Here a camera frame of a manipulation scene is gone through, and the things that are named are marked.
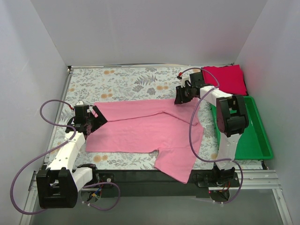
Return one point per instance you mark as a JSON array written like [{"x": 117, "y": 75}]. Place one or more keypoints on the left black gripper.
[{"x": 93, "y": 119}]

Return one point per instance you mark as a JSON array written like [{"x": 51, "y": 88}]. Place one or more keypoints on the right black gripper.
[{"x": 183, "y": 93}]

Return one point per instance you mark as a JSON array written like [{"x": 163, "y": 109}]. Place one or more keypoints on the pink t shirt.
[{"x": 146, "y": 125}]

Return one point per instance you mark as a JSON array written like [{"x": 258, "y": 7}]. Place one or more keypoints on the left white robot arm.
[{"x": 59, "y": 183}]

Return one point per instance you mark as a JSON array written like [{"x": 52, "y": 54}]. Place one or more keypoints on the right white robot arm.
[{"x": 223, "y": 168}]

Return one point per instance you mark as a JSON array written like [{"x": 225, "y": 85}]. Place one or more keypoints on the floral patterned table mat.
[{"x": 92, "y": 85}]

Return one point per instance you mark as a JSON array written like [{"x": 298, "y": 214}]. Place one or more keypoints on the folded red t shirt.
[{"x": 225, "y": 79}]

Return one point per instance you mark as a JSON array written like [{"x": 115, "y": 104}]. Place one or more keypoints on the green plastic tray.
[{"x": 255, "y": 136}]

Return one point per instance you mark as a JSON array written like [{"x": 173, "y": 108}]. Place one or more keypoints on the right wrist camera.
[{"x": 183, "y": 78}]

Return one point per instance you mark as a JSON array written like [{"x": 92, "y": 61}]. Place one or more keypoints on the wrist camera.
[
  {"x": 79, "y": 103},
  {"x": 183, "y": 78}
]

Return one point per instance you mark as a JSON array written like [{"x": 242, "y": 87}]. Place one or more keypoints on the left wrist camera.
[{"x": 79, "y": 103}]

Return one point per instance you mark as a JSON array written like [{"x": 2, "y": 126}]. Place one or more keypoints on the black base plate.
[{"x": 154, "y": 183}]

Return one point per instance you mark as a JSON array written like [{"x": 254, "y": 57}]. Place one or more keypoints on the aluminium frame rail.
[{"x": 140, "y": 197}]

